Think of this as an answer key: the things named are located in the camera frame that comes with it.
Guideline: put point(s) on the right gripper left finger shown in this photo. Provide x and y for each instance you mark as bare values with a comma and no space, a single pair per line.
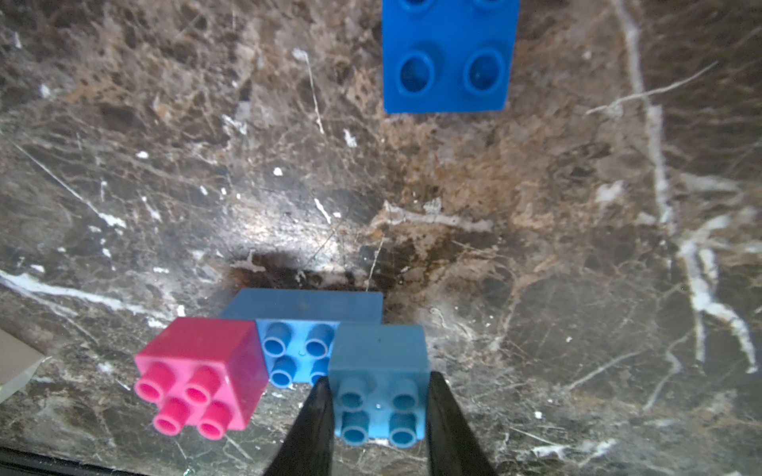
308,447

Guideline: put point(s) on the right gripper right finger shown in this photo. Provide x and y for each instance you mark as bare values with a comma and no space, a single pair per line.
452,447

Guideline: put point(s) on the pink lego brick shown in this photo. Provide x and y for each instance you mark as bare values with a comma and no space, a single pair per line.
205,373

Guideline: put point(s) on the small dark blue lego brick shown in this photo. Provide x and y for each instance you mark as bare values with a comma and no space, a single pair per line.
447,55

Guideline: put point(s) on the light blue long lego brick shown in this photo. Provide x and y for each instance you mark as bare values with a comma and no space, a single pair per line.
297,327

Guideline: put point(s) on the teal small lego brick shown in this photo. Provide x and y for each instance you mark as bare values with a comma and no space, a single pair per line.
379,377

